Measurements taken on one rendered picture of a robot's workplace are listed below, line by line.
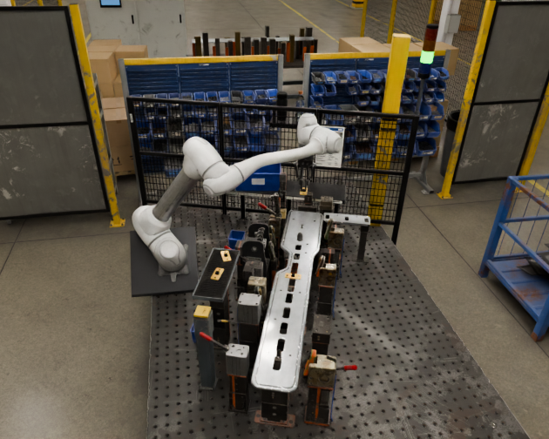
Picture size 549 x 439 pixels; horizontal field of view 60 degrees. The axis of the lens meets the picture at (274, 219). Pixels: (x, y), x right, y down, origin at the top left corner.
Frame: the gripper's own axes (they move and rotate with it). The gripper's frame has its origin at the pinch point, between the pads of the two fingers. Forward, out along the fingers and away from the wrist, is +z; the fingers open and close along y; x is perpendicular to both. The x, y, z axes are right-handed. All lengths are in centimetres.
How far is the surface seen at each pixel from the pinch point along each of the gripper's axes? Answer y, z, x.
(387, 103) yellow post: 45, -32, 57
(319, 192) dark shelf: 8.0, 25.5, 40.7
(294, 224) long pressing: -4.2, 28.7, 3.0
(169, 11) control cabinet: -284, 5, 606
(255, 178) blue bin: -34, 16, 35
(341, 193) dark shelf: 22, 25, 41
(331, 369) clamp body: 22, 24, -110
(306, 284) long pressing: 7, 29, -52
